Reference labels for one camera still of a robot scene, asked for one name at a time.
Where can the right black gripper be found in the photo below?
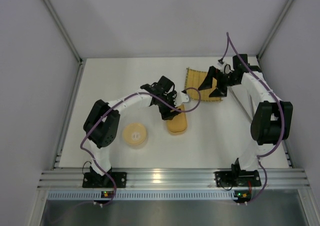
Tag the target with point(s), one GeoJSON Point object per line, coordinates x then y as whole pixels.
{"type": "Point", "coordinates": [222, 81]}

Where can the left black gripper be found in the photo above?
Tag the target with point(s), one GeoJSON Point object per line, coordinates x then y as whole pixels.
{"type": "Point", "coordinates": [167, 107]}

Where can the bamboo sushi mat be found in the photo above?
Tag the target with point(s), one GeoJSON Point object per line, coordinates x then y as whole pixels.
{"type": "Point", "coordinates": [194, 78]}

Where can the metal tongs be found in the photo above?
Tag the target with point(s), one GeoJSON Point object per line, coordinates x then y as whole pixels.
{"type": "Point", "coordinates": [244, 101]}

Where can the oblong tan box lid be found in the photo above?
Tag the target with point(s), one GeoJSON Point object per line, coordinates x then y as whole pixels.
{"type": "Point", "coordinates": [179, 119]}

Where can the round tan lid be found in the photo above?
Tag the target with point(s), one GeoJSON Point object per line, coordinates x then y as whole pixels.
{"type": "Point", "coordinates": [134, 131]}

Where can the oblong tan lunch box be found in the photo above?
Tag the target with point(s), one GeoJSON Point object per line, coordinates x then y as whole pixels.
{"type": "Point", "coordinates": [177, 129]}

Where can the round steel container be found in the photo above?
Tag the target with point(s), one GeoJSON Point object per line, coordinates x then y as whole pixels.
{"type": "Point", "coordinates": [136, 144]}

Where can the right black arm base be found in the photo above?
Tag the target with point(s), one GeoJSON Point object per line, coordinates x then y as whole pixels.
{"type": "Point", "coordinates": [229, 179]}

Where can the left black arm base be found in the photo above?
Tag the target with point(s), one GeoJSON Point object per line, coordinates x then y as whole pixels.
{"type": "Point", "coordinates": [95, 180]}

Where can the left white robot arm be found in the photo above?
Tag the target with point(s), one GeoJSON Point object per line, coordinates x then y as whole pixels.
{"type": "Point", "coordinates": [102, 123]}

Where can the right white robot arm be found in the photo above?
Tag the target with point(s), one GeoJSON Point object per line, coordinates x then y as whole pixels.
{"type": "Point", "coordinates": [270, 124]}

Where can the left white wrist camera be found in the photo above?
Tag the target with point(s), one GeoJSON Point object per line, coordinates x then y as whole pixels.
{"type": "Point", "coordinates": [181, 98]}

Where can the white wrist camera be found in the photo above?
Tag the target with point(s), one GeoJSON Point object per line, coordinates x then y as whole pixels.
{"type": "Point", "coordinates": [181, 98]}
{"type": "Point", "coordinates": [224, 67]}

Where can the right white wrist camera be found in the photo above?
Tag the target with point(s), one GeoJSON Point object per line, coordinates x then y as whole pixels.
{"type": "Point", "coordinates": [224, 67]}

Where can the aluminium mounting rail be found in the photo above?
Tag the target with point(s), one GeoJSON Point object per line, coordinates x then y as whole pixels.
{"type": "Point", "coordinates": [162, 179]}

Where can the grey slotted cable duct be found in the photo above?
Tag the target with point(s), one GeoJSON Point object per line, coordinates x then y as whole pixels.
{"type": "Point", "coordinates": [145, 195]}

